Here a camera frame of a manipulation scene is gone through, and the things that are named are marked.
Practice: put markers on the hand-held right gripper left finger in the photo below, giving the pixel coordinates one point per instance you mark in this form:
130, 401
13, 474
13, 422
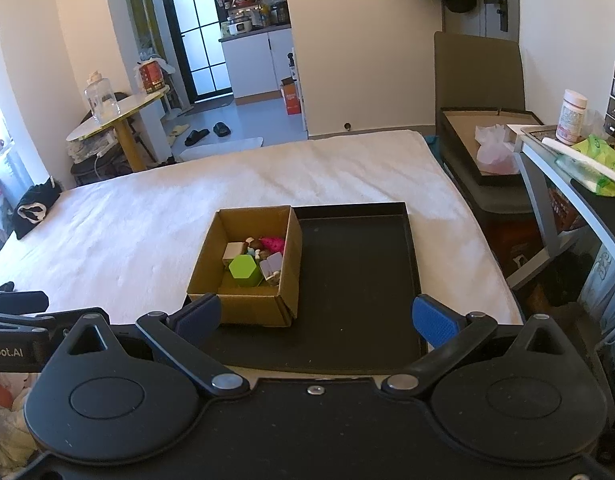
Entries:
200, 316

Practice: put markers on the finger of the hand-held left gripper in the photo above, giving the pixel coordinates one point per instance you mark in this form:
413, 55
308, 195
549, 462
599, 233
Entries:
17, 301

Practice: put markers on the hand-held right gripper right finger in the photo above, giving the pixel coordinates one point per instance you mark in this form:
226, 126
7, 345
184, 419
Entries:
432, 322

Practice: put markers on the brown cardboard box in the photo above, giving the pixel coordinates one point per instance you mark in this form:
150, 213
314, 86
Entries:
247, 305

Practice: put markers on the black shallow tray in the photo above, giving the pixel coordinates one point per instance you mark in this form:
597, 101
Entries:
357, 285

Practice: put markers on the grey purple block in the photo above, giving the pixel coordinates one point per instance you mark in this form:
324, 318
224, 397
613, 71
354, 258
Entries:
272, 262

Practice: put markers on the pink hooded doll figure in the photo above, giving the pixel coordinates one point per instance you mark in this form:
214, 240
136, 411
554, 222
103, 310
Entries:
273, 245

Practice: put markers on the green hexagonal block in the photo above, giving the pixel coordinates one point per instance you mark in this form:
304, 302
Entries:
243, 267

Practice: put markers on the light cloth pile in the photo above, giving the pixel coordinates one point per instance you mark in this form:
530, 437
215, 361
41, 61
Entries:
7, 435

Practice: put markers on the red printed box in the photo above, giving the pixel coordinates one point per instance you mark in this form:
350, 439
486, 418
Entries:
565, 210

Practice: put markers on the black slipper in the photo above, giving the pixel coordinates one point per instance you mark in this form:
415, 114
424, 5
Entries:
196, 137
221, 129

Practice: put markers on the pink white plastic bag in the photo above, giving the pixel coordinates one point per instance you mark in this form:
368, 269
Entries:
495, 152

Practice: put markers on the beige slipper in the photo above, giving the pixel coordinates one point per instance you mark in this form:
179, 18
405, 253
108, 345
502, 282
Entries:
180, 130

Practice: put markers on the black box with cardboard lining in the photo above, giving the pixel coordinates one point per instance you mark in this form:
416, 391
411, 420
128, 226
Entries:
462, 130

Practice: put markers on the small white cabinet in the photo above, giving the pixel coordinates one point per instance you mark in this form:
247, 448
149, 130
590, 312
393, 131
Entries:
155, 125

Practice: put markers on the round yellow wooden table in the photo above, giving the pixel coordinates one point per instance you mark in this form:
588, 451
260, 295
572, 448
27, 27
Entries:
122, 110

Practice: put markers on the clear glass jar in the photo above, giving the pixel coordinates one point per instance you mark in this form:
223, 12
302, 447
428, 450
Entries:
102, 100

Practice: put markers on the orange cardboard box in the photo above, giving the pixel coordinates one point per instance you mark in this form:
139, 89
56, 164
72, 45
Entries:
291, 97

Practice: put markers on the green packet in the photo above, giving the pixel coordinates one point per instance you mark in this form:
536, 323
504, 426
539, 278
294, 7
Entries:
597, 152

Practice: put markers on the red tin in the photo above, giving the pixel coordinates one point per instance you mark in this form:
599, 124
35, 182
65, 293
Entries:
150, 77

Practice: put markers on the white bottle with pink label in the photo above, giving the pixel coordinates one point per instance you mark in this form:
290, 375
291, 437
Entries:
570, 117

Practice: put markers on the white kitchen cabinet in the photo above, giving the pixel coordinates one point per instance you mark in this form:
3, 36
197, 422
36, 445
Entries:
247, 65

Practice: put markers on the olive chair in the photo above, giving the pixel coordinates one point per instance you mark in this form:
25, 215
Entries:
477, 70

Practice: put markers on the black framed glass door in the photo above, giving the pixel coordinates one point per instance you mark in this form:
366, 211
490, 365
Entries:
197, 35

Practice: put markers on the white rice cooker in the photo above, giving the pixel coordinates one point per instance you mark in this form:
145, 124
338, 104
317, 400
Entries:
239, 27

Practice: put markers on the grey entrance door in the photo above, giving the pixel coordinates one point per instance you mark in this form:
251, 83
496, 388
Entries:
502, 15

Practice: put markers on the row of kitchen jars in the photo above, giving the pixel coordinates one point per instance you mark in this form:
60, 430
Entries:
255, 5

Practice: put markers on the white frame desk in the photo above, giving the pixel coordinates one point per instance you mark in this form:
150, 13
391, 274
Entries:
542, 200

